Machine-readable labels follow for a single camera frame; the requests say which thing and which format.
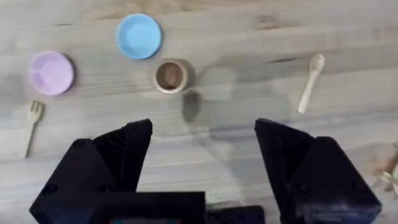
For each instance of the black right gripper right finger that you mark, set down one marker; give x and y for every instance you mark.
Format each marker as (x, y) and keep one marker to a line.
(317, 180)

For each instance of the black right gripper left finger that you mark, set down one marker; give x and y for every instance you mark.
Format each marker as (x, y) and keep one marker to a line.
(93, 168)

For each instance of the pink plate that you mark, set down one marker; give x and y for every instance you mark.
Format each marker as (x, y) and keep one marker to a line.
(51, 73)

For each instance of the beige cup container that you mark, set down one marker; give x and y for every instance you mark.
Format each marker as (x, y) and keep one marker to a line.
(170, 76)

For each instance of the blue plate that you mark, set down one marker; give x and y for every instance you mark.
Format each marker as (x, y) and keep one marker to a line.
(138, 36)

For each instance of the wooden toy heap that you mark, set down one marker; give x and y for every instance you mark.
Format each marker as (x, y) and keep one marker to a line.
(388, 174)

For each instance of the wooden fork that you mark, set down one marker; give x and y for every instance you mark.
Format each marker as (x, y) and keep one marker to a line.
(32, 124)

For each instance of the wooden spoon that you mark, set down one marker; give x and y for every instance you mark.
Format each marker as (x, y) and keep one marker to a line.
(311, 81)

